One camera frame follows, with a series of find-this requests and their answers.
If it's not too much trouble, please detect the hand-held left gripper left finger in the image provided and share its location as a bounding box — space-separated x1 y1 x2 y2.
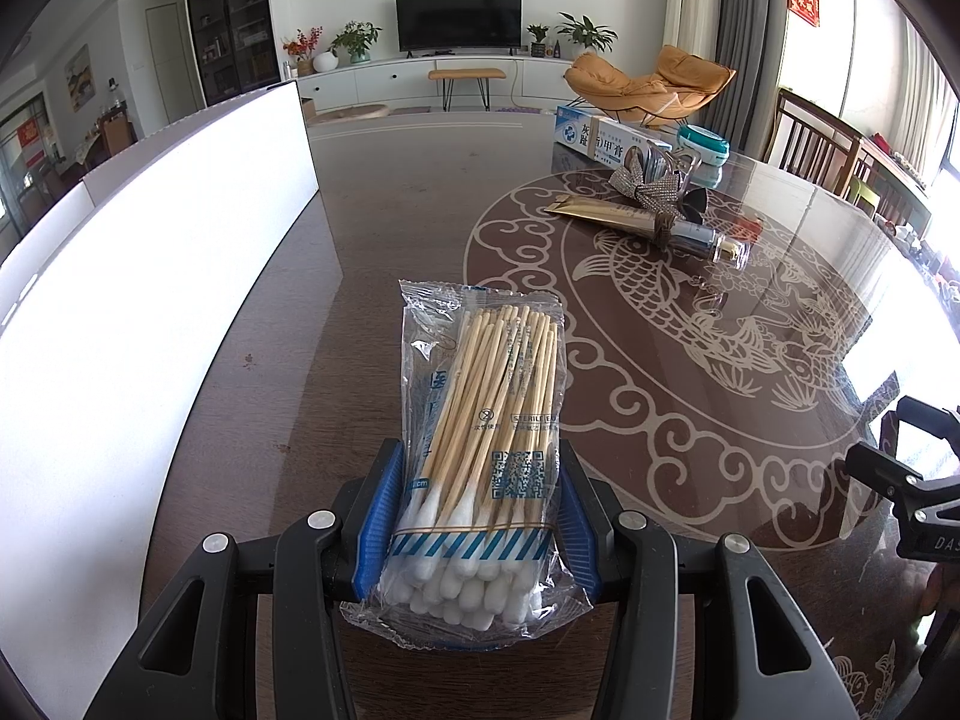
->
82 437 410 720

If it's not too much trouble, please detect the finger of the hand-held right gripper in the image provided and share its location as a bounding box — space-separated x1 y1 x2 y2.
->
892 396 960 436
844 442 929 502

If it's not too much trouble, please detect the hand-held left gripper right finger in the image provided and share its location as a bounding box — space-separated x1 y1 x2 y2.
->
556 439 856 720

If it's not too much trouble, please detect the cotton swab packet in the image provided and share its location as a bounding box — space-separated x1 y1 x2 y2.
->
339 279 601 652

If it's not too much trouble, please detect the teal round container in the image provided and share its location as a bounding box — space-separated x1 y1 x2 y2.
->
676 125 730 166

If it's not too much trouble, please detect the cluttered wooden side table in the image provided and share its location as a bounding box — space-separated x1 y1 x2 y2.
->
851 135 960 271

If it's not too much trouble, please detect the dark wooden slatted chair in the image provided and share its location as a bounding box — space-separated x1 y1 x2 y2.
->
765 88 867 192

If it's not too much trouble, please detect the silver mesh bow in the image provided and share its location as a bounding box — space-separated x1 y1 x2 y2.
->
607 148 710 207

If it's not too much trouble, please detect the blue and white toothpaste box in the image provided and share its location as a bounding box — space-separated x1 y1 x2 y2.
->
551 106 672 166

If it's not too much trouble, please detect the grey curtain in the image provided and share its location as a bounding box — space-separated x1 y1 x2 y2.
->
712 0 796 158

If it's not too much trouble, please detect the orange lounge chair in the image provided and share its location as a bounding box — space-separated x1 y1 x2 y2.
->
562 45 737 128

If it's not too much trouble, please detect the white television cabinet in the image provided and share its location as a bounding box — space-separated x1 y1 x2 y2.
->
289 52 593 117

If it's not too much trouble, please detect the wooden bench with metal legs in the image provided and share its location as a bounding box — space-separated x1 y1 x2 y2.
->
428 67 507 112

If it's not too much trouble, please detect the cloth covered standing air conditioner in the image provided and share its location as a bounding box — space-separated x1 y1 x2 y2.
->
664 0 727 72

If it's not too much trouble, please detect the red flower arrangement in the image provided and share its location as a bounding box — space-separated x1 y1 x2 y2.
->
282 26 325 76

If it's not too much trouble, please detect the bushy green potted plant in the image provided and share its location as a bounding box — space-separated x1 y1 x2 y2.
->
328 19 383 65

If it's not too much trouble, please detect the large leafy potted plant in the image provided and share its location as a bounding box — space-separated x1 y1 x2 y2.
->
556 12 620 55

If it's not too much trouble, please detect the flat screen television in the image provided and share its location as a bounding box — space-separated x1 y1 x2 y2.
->
395 0 523 53

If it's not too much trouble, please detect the dark glass display cabinet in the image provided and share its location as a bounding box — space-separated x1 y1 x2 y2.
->
184 0 282 107

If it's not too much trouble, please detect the framed wall picture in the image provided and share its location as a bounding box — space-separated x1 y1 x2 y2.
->
64 45 98 110

